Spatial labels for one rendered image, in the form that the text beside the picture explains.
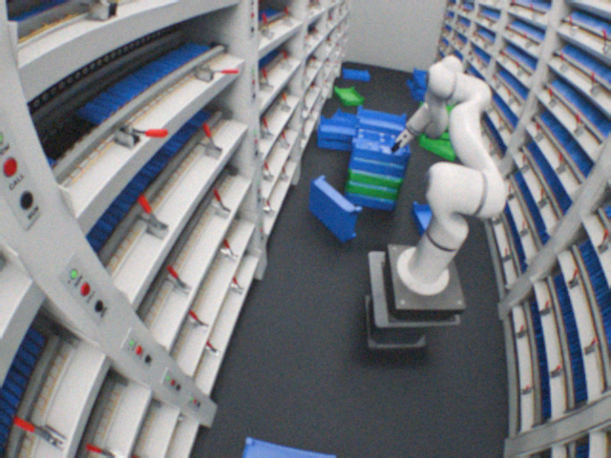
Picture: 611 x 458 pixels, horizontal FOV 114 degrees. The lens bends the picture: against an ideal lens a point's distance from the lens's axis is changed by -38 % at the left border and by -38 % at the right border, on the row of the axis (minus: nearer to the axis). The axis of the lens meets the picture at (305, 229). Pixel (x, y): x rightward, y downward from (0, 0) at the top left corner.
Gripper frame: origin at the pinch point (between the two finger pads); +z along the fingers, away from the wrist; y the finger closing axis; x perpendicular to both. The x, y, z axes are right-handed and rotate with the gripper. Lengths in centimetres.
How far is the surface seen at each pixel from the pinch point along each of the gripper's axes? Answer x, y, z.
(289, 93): 53, -25, 3
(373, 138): 13.4, 9.1, 13.0
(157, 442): -25, -154, -9
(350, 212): -9.1, -36.4, 17.3
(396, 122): 15.0, 41.5, 14.6
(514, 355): -108, -41, -12
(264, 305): -15, -90, 36
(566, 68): -29, 23, -92
